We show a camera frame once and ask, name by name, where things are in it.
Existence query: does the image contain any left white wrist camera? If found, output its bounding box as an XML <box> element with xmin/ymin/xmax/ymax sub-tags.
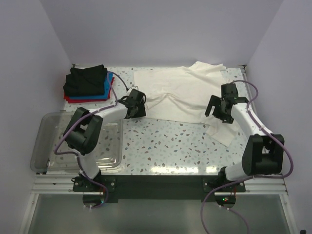
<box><xmin>129</xmin><ymin>85</ymin><xmax>138</xmax><ymax>91</ymax></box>

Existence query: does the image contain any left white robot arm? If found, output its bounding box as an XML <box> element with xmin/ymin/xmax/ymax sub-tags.
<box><xmin>60</xmin><ymin>89</ymin><xmax>147</xmax><ymax>181</ymax></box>

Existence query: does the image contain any white printed t-shirt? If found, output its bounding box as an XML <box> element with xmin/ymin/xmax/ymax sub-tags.
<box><xmin>134</xmin><ymin>61</ymin><xmax>240</xmax><ymax>147</ymax></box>

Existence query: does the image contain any folded blue t-shirt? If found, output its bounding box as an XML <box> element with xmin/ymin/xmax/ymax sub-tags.
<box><xmin>64</xmin><ymin>74</ymin><xmax>115</xmax><ymax>104</ymax></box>

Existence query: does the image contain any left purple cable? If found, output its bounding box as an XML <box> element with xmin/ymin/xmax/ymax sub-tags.
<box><xmin>54</xmin><ymin>71</ymin><xmax>137</xmax><ymax>210</ymax></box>

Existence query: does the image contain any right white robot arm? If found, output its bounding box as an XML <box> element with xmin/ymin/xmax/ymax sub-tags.
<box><xmin>205</xmin><ymin>82</ymin><xmax>284</xmax><ymax>187</ymax></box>

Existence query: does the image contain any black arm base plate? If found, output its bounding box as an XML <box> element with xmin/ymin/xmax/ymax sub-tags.
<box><xmin>72</xmin><ymin>174</ymin><xmax>247</xmax><ymax>204</ymax></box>

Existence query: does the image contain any clear plastic bin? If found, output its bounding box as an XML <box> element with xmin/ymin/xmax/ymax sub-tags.
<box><xmin>30</xmin><ymin>112</ymin><xmax>123</xmax><ymax>173</ymax></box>

